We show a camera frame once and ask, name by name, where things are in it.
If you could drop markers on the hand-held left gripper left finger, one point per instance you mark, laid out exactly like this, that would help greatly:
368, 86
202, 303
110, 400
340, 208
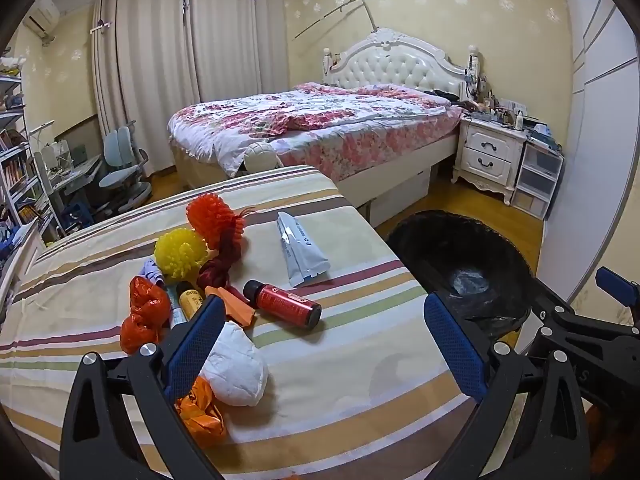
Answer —
197, 340

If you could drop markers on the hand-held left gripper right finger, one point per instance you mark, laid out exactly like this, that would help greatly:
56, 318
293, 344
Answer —
452, 345

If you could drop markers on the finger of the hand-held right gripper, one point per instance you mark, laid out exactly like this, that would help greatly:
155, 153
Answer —
555, 317
615, 285

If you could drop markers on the small yellow bottle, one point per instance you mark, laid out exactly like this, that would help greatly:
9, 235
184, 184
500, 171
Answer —
190, 302

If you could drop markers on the white bag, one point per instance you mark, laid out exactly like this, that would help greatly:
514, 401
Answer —
235, 365

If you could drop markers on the orange paper box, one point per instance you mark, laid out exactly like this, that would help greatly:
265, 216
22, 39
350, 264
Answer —
240, 310

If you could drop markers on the red plastic bag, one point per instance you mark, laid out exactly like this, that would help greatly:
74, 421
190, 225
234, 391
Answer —
145, 305

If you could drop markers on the dark red mesh cloth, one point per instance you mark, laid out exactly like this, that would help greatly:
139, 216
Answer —
215, 272

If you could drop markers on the orange plastic bag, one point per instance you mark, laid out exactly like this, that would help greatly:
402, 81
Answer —
202, 410

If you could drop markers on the purple wrapper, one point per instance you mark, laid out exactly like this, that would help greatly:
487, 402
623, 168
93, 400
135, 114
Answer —
151, 271

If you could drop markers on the yellow foam fruit net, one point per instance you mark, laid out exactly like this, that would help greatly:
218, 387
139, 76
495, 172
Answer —
180, 255

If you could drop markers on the red bottle with black cap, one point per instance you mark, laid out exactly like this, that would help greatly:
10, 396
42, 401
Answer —
282, 304

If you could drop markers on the black lined trash bin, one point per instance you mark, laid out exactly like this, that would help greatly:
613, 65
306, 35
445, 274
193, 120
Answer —
450, 245

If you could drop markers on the red foam fruit net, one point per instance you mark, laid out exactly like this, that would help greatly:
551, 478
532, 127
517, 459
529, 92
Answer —
212, 215

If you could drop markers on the clear plastic drawer unit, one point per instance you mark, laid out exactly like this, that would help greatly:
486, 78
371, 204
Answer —
537, 180

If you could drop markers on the white wardrobe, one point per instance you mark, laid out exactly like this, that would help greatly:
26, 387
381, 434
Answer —
600, 135

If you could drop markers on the white box under bed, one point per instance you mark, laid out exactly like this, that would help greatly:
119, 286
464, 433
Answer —
402, 195

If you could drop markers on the stack of books and boxes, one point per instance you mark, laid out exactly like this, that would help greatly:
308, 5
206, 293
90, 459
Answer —
545, 137

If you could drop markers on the blue plastic stool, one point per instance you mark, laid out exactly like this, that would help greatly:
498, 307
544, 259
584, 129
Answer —
77, 212

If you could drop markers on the white nightstand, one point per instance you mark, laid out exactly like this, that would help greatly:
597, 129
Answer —
487, 152

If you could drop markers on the grey desk chair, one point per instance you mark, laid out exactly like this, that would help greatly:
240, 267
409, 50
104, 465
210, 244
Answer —
122, 160

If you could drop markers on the white study desk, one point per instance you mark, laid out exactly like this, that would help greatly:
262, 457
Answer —
75, 172

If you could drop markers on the clutter of bottles on nightstand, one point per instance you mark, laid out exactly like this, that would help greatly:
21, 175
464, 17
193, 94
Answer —
495, 107

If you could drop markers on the pink floral duvet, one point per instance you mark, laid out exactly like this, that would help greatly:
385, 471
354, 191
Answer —
300, 120

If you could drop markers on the white bookshelf with books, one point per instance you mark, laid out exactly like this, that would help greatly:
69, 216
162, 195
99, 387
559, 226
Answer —
17, 160

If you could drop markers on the white desk lamp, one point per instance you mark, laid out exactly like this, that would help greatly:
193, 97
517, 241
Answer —
42, 127

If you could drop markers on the beige curtains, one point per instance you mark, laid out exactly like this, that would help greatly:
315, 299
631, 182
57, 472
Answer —
165, 60

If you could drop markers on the white bed with tufted headboard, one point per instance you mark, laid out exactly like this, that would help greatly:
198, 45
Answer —
395, 62

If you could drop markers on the thin metal pole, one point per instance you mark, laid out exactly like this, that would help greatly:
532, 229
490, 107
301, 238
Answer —
370, 15

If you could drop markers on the white air conditioner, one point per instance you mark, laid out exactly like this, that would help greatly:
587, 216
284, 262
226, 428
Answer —
42, 15

